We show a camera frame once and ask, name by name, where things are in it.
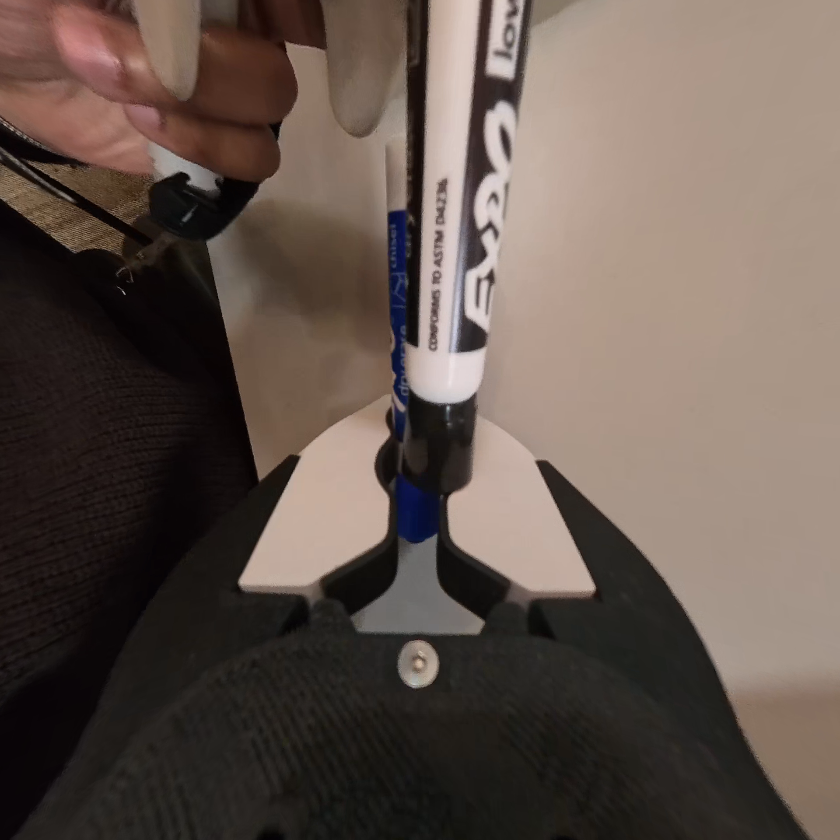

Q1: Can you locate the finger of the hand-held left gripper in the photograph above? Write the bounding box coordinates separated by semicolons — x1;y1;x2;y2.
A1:
325;0;409;139

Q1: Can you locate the grey desk with wooden edge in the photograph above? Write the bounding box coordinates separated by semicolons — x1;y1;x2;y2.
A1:
209;0;840;840

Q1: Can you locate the blue dry erase marker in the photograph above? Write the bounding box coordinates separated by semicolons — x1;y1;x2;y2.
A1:
382;136;438;546

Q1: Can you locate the person's left hand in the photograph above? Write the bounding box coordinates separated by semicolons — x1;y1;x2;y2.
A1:
0;0;329;185

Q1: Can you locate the perforated wrist strap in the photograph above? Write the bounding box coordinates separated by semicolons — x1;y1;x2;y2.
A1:
0;141;173;296

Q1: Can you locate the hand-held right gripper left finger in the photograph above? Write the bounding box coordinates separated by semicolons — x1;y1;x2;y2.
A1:
238;400;401;601

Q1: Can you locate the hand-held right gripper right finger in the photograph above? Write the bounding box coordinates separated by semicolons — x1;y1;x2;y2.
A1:
438;416;599;619

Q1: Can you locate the black dry erase marker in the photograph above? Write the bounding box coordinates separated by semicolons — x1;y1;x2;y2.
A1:
402;0;534;493

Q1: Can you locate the person's black clothing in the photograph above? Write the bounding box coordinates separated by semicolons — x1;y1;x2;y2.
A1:
0;197;258;729

